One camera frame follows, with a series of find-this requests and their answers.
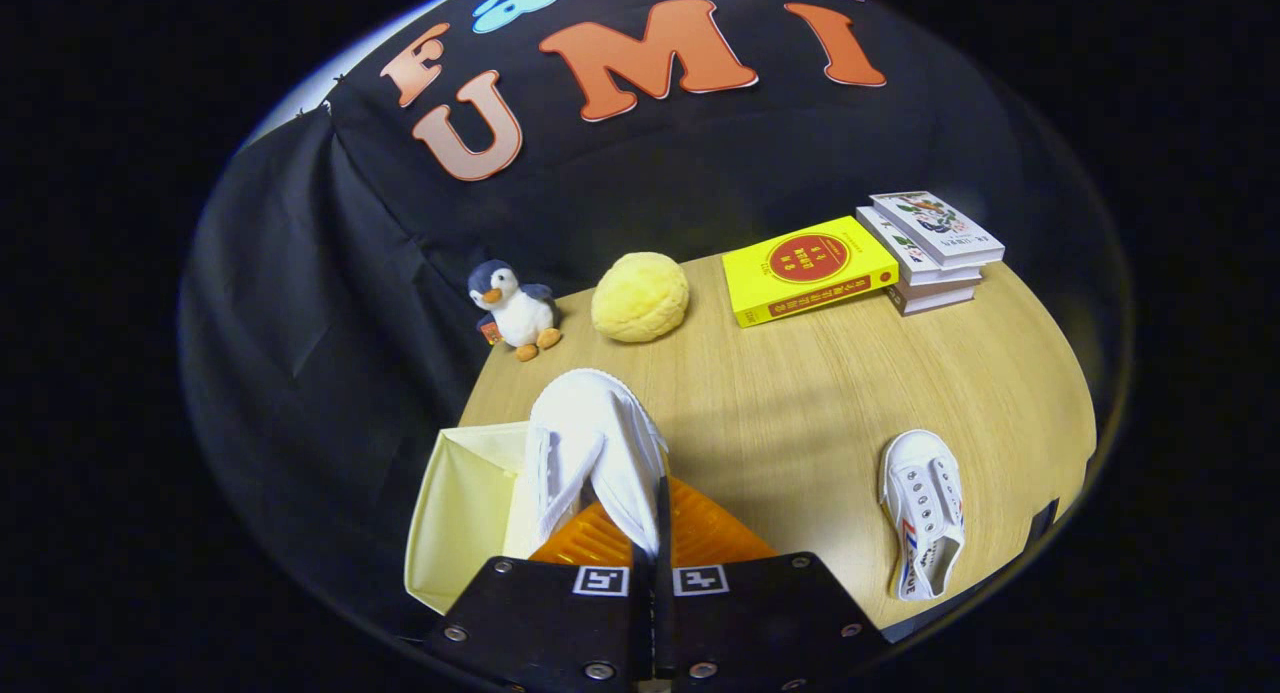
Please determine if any white canvas shoe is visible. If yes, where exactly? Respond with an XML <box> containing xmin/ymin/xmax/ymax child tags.
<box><xmin>525</xmin><ymin>368</ymin><xmax>669</xmax><ymax>559</ymax></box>
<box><xmin>879</xmin><ymin>430</ymin><xmax>967</xmax><ymax>602</ymax></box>

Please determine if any penguin plush toy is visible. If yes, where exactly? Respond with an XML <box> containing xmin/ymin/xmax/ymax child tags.
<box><xmin>467</xmin><ymin>260</ymin><xmax>563</xmax><ymax>362</ymax></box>

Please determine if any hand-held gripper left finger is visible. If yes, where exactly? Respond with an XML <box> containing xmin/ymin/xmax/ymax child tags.
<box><xmin>425</xmin><ymin>501</ymin><xmax>656</xmax><ymax>693</ymax></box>

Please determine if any black plastic object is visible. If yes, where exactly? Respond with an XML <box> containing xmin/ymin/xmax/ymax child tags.
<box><xmin>1022</xmin><ymin>499</ymin><xmax>1061</xmax><ymax>549</ymax></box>

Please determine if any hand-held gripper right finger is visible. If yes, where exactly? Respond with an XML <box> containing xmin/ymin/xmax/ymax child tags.
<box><xmin>655</xmin><ymin>476</ymin><xmax>889</xmax><ymax>693</ymax></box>

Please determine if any white book with illustrated cover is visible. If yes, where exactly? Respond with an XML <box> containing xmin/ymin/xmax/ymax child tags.
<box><xmin>869</xmin><ymin>191</ymin><xmax>1006</xmax><ymax>269</ymax></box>

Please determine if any cream fabric storage box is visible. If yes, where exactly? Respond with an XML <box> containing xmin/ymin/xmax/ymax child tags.
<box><xmin>404</xmin><ymin>422</ymin><xmax>546</xmax><ymax>615</ymax></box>

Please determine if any yellow bread-shaped plush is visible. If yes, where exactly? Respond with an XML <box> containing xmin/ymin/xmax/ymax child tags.
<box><xmin>591</xmin><ymin>252</ymin><xmax>690</xmax><ymax>344</ymax></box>

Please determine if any yellow book with red circle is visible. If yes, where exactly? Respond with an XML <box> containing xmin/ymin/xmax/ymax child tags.
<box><xmin>722</xmin><ymin>216</ymin><xmax>900</xmax><ymax>329</ymax></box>

